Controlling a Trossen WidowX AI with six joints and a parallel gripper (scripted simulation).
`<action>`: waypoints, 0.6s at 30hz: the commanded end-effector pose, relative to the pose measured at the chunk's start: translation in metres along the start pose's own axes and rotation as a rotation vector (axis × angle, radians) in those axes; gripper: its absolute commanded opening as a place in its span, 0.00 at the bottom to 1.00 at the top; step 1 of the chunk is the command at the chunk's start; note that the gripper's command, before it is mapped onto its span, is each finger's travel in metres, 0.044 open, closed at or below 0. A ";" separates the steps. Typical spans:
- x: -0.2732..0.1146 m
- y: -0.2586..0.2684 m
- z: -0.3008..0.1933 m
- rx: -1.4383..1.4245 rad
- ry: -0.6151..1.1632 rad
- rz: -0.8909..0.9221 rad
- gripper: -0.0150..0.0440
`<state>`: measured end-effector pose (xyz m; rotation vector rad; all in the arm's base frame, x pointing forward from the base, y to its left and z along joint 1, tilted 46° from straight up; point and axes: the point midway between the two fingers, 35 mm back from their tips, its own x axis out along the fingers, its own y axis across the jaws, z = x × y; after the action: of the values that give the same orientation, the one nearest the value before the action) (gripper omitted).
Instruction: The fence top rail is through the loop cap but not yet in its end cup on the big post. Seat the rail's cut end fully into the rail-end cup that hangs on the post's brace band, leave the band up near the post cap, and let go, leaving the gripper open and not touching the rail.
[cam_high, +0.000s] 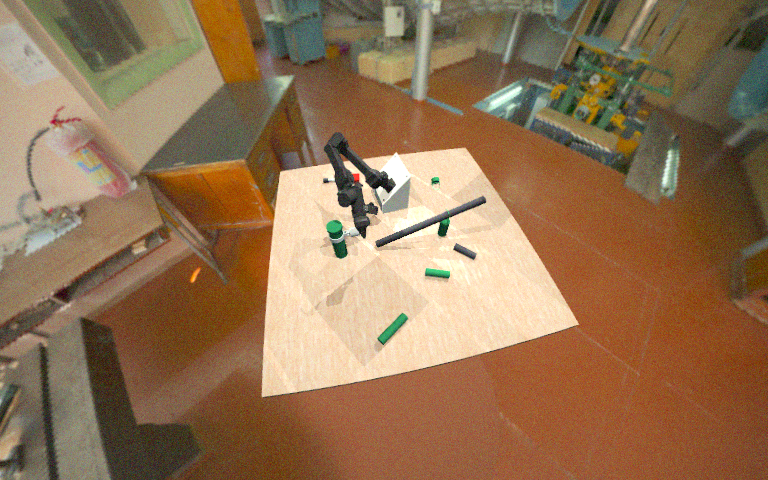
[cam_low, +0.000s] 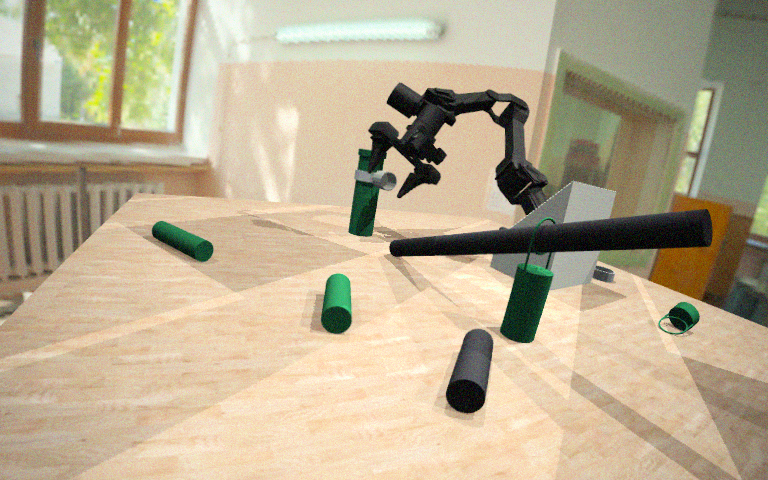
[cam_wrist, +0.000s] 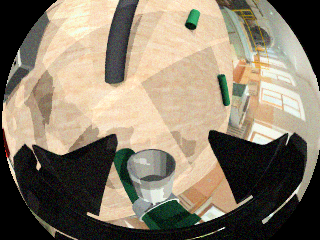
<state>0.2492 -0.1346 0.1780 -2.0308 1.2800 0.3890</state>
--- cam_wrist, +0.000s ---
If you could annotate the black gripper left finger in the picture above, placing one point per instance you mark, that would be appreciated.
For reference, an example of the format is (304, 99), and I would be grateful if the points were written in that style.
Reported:
(83, 172)

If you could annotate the grey metal cup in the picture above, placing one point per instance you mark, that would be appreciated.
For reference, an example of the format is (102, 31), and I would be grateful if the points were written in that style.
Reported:
(151, 172)

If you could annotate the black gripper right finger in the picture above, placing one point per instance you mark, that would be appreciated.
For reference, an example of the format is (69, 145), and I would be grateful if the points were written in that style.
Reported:
(243, 162)

